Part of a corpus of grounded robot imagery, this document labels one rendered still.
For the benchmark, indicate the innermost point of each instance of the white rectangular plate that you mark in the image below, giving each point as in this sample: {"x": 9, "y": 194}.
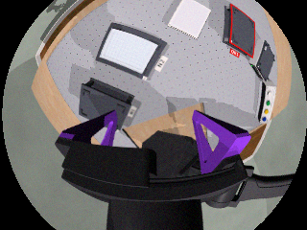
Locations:
{"x": 189, "y": 18}

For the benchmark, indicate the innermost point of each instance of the operator button panel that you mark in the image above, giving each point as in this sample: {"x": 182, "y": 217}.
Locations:
{"x": 265, "y": 103}

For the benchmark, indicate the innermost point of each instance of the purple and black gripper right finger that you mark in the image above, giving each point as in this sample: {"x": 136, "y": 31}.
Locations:
{"x": 232, "y": 140}

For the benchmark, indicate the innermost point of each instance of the small white label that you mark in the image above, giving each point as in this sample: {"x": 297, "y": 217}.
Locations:
{"x": 132, "y": 110}
{"x": 160, "y": 63}

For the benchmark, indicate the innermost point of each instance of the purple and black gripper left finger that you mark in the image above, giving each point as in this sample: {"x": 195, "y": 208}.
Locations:
{"x": 84, "y": 131}

